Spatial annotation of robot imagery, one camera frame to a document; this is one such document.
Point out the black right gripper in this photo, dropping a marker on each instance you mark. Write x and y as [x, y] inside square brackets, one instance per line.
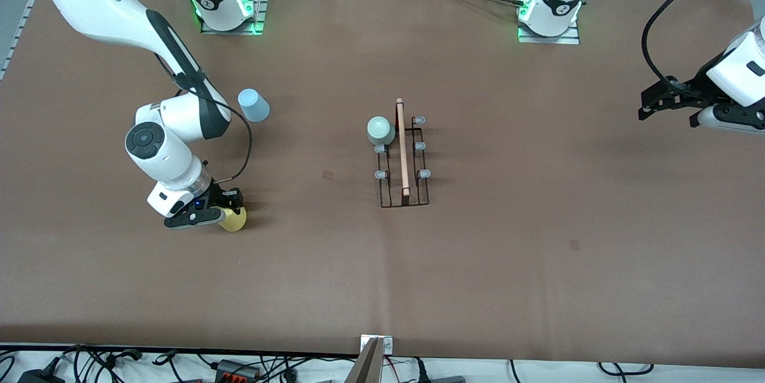
[216, 195]

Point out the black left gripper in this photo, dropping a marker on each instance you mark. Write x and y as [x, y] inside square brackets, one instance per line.
[697, 86]

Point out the yellow cup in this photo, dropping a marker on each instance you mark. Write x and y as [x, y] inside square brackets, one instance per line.
[234, 221]

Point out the pale green cup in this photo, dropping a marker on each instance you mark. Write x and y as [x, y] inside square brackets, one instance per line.
[381, 131]

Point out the light blue cup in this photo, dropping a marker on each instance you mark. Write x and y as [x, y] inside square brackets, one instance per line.
[255, 107]

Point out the orange black connector block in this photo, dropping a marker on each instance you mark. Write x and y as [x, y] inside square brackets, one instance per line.
[236, 370]

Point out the brown table cover sheet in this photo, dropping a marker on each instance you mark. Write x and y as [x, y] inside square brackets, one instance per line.
[418, 281]

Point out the black plug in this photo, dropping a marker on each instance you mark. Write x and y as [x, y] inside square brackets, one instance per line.
[421, 371]

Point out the black power adapter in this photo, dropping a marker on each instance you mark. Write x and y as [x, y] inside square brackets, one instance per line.
[39, 377]

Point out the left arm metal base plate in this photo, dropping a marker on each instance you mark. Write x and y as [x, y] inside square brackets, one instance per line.
[550, 39]

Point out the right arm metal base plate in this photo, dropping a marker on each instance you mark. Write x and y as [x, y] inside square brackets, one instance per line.
[258, 6]

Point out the silver metal bracket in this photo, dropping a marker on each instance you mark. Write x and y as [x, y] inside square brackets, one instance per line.
[387, 344]

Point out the grey brown mount post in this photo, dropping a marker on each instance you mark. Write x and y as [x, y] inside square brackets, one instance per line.
[366, 365]

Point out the aluminium frame rail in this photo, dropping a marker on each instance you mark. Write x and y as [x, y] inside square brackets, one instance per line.
[18, 30]

